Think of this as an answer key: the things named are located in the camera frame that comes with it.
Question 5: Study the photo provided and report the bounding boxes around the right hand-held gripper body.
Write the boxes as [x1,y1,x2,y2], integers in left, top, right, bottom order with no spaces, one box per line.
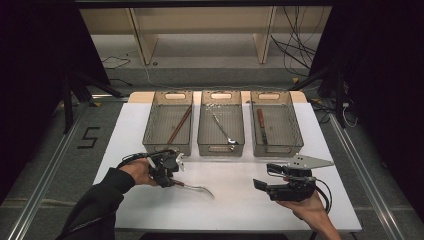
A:
[266,153,335,202]

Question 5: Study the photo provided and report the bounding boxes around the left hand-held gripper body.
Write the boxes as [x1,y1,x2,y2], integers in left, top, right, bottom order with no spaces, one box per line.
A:
[148,149,186,180]

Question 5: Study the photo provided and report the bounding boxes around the wooden-handled steel fork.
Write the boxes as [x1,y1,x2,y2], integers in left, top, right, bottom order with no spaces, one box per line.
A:
[173,179,216,199]

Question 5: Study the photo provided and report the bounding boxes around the smoky clear plastic bin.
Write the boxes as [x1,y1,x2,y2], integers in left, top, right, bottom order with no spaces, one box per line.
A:
[142,90,194,158]
[197,89,246,158]
[249,89,305,158]

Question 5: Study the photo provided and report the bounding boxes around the brown wooden chopstick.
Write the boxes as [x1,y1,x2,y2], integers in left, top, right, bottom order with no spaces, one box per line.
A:
[166,105,193,146]

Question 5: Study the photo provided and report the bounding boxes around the wooden-handled steel knife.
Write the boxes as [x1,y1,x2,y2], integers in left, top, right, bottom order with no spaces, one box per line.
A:
[255,108,269,146]

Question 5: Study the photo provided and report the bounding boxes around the person's left hand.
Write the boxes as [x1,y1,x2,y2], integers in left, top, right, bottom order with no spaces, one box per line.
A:
[119,157,158,187]

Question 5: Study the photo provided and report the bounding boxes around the person's right hand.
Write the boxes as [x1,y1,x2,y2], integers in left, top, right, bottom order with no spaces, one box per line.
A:
[276,191,327,231]

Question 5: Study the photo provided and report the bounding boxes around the black metal stand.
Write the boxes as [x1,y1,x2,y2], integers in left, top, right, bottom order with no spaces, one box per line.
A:
[289,63,348,129]
[61,66,125,134]

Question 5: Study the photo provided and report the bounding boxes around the dark curtain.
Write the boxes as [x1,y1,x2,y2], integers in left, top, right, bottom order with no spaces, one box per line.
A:
[0,0,113,204]
[308,0,424,214]

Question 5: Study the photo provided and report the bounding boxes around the beige wooden shelf unit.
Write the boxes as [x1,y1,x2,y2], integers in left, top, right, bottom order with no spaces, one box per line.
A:
[80,5,333,66]

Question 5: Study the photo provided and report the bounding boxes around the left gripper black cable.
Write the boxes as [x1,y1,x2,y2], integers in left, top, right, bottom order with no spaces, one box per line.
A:
[115,149,176,169]

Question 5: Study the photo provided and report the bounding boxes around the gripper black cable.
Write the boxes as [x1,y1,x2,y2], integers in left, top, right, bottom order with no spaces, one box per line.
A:
[313,178,334,215]
[115,149,176,169]

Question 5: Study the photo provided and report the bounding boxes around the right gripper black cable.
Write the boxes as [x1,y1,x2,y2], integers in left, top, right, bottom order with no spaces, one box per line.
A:
[313,178,334,215]

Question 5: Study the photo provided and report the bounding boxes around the aluminium floor rail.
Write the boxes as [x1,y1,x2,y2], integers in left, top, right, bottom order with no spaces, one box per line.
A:
[328,114,406,240]
[6,103,93,240]

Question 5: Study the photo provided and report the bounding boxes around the white cable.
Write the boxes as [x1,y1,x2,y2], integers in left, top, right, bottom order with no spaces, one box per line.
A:
[342,102,358,128]

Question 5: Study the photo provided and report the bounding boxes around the black looped floor cable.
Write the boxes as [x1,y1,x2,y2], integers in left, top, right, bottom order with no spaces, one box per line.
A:
[102,55,132,71]

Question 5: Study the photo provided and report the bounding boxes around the tangled black cables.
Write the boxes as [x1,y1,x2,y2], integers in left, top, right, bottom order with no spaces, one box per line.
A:
[270,5,323,78]

